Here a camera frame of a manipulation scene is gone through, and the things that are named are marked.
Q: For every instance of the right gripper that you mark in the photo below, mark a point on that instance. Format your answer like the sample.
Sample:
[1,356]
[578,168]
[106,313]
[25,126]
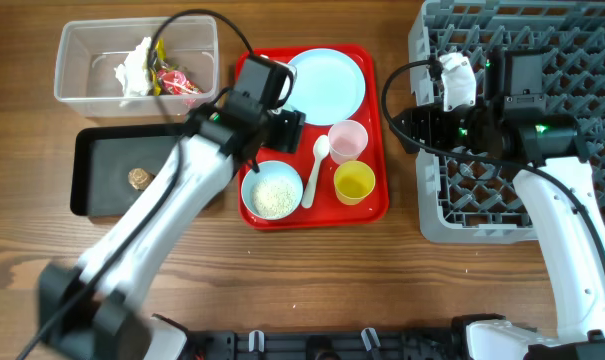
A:
[432,116]

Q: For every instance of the pink cup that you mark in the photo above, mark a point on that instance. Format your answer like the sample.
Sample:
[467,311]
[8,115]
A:
[347,140]

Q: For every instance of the yellow snack wrapper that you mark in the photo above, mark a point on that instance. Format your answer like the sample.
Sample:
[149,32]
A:
[158,64]

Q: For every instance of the black waste tray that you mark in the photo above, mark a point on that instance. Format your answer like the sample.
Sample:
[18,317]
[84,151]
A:
[103,159]

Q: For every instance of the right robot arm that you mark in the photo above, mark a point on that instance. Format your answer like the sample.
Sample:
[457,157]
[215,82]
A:
[554,182]

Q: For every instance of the yellow cup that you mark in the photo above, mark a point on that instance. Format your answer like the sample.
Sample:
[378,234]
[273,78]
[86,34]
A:
[353,182]

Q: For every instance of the red snack wrapper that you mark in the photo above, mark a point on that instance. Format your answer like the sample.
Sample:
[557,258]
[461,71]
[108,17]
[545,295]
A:
[175,82]

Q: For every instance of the brown food ball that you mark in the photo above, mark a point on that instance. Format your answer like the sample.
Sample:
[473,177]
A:
[140,179]

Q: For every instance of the white rice grains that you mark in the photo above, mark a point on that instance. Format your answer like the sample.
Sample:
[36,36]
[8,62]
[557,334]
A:
[274,197]

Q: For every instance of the white tissue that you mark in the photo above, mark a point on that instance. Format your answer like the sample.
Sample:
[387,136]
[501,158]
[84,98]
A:
[133,74]

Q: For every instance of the blue bowl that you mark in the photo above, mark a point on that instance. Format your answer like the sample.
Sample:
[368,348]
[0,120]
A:
[267,169]

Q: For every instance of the light blue plate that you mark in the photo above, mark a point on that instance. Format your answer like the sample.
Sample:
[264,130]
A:
[329,86]

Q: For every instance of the clear plastic bin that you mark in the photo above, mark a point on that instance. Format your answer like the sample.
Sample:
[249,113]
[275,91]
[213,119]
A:
[90,50]

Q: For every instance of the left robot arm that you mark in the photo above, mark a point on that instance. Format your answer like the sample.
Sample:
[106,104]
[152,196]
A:
[90,311]

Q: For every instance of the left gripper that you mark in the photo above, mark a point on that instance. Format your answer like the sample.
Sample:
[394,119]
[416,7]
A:
[287,129]

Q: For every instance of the red plastic tray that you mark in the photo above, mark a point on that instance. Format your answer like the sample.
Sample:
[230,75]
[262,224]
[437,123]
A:
[330,212]

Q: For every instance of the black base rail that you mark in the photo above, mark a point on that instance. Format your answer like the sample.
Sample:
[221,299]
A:
[369,343]

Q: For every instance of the white plastic spoon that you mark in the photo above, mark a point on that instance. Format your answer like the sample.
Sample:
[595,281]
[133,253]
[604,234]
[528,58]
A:
[321,150]

